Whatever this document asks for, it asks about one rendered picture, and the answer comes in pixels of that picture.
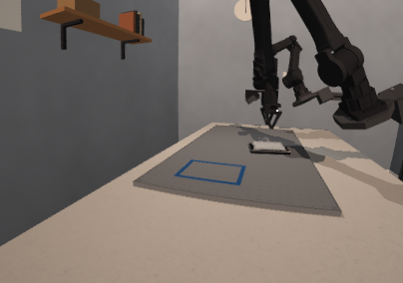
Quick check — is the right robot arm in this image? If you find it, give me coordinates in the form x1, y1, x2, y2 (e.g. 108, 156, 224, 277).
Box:
272, 35, 311, 100

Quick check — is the white well plate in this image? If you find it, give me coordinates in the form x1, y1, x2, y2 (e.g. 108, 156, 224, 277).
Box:
252, 141, 285, 150

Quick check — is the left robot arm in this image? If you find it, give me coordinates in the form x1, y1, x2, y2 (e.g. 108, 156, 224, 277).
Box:
245, 0, 388, 122

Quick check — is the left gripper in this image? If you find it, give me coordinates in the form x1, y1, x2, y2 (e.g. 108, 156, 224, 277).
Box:
260, 90, 282, 129

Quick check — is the blue tape outline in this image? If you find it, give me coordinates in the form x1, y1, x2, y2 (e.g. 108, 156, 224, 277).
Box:
174, 159, 246, 185

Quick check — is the grey flat mat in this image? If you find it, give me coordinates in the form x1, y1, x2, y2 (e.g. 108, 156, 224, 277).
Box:
133, 125, 342, 217

